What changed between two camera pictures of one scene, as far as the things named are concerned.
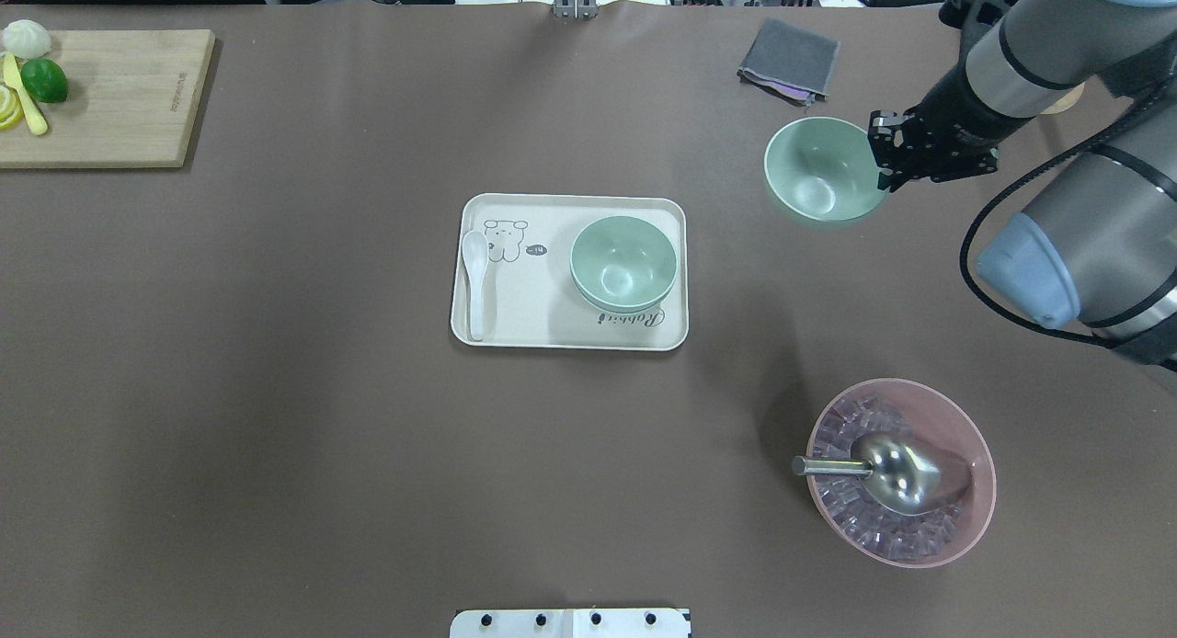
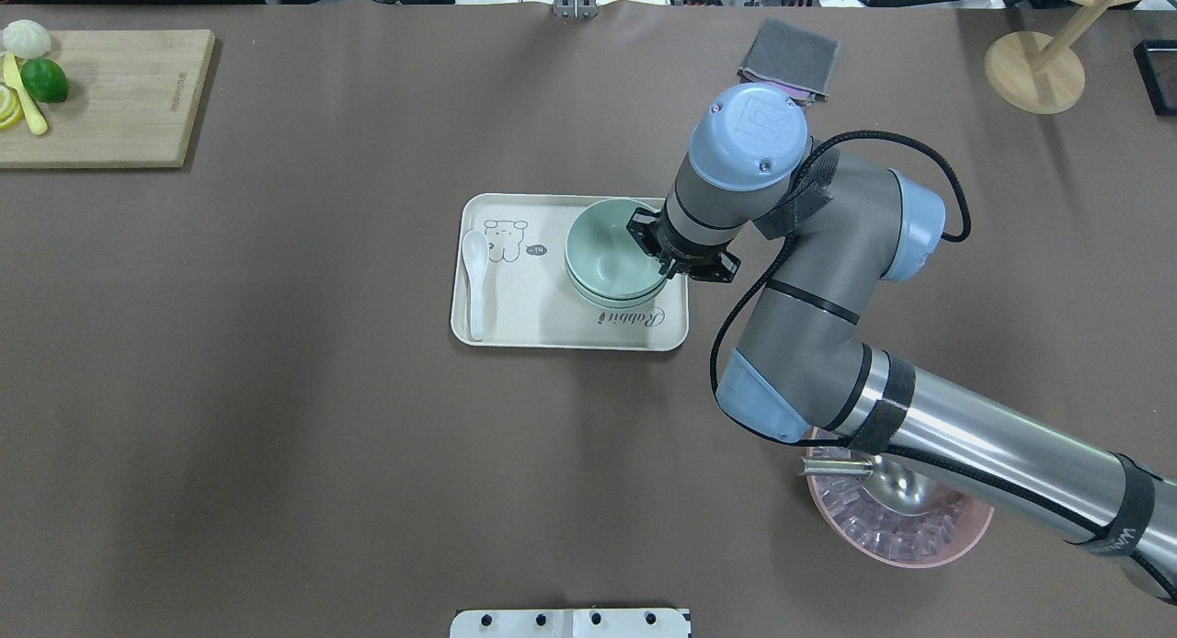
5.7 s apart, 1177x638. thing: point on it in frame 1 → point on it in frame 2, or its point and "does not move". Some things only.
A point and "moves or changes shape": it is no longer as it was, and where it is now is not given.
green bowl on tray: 626,296 does not move
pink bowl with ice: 860,523 does not move
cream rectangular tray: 530,300 does not move
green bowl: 823,168 moves or changes shape
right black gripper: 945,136 → 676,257
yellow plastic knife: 12,76 does not move
